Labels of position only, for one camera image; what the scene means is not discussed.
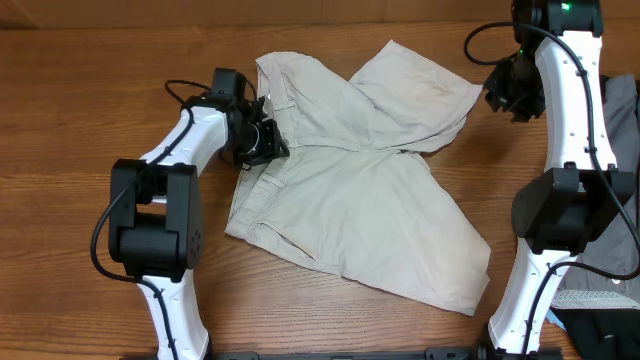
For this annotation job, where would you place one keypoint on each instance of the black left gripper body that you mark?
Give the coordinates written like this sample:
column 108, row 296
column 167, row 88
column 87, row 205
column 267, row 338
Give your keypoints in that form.
column 256, row 141

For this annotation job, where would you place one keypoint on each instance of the beige cotton shorts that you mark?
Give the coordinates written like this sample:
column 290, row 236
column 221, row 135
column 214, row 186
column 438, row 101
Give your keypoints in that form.
column 355, row 196

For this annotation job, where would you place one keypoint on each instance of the light blue cloth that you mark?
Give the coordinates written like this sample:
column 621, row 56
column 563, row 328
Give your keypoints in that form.
column 553, row 319

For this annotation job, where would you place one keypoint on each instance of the black garment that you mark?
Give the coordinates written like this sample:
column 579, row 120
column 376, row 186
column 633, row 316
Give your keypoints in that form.
column 602, row 334

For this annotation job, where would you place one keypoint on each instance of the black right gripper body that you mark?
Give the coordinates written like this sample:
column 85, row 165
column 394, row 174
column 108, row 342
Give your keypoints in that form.
column 516, row 86

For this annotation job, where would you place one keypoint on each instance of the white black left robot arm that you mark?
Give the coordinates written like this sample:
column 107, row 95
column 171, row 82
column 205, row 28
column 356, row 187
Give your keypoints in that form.
column 156, row 224

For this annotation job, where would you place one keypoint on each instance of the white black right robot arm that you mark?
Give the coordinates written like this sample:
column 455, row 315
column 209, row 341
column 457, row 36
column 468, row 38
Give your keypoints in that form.
column 554, row 73

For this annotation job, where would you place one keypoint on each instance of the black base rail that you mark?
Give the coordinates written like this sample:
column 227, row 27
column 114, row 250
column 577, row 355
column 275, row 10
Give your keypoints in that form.
column 431, row 353

